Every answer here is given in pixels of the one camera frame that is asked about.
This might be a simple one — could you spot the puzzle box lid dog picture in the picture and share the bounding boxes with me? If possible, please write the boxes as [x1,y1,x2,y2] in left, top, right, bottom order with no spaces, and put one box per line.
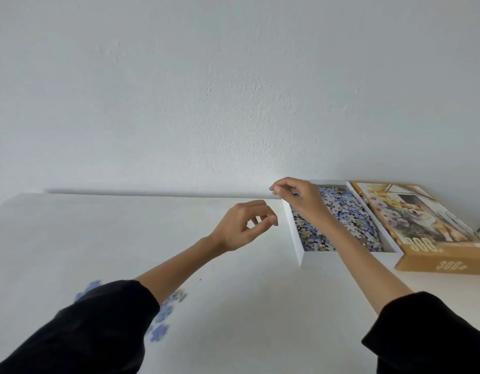
[349,181,480,276]

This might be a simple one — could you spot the person's right forearm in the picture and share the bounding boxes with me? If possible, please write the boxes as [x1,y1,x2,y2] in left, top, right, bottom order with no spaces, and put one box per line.
[317,216,480,374]

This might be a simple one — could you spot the person's right hand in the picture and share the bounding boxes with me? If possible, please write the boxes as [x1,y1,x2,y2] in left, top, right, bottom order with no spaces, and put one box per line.
[269,177,336,229]

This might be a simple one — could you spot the pile of loose puzzle pieces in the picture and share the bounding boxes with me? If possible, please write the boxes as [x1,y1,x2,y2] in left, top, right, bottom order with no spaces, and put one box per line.
[292,186,384,253]

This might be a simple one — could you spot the person's left hand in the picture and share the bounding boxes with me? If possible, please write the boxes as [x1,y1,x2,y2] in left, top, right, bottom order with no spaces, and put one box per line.
[210,200,279,253]

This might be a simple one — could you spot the person's left forearm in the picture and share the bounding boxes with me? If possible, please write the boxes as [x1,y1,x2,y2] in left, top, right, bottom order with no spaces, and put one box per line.
[0,235,226,374]

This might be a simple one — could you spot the white cardboard puzzle box tray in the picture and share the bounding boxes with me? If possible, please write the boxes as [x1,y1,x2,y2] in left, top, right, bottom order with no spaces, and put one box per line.
[282,180,404,268]

